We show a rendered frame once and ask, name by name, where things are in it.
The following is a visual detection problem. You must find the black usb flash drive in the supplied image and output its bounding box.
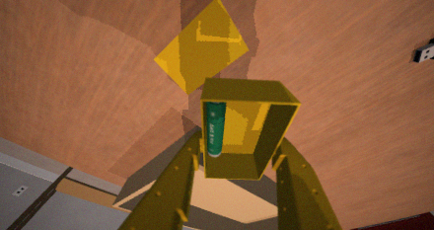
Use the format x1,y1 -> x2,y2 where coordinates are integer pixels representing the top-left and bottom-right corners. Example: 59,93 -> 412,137
412,38 -> 434,63

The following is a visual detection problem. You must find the yellow box lid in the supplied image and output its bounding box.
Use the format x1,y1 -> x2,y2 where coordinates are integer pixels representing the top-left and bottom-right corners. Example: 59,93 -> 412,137
154,0 -> 249,95

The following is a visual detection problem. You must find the green battery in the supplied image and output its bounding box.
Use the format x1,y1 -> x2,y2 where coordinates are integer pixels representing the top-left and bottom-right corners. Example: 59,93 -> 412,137
206,102 -> 226,157

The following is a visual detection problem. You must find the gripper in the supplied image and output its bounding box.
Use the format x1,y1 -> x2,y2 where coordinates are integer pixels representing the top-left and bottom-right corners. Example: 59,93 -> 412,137
117,130 -> 342,230

